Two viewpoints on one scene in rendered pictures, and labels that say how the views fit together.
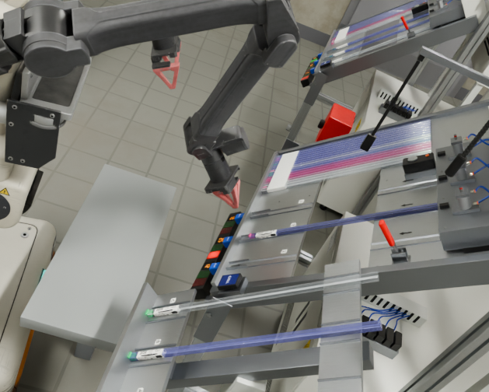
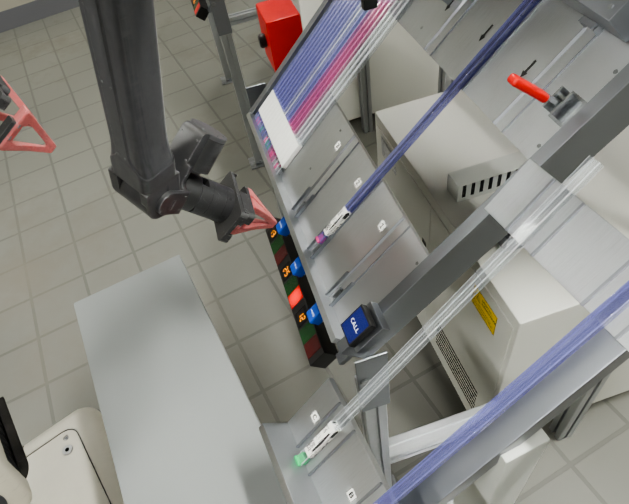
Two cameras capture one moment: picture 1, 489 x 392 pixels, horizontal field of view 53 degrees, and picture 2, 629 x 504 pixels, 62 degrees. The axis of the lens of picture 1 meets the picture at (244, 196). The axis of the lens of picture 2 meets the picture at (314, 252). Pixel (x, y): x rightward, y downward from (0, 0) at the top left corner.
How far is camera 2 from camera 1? 0.45 m
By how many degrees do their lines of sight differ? 12
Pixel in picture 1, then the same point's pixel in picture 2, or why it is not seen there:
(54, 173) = (40, 339)
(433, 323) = not seen: hidden behind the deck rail
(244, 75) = (123, 25)
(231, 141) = (196, 150)
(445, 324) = not seen: hidden behind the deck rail
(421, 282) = (625, 114)
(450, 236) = not seen: outside the picture
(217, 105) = (129, 118)
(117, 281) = (219, 433)
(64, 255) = (129, 464)
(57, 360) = not seen: outside the picture
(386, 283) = (573, 157)
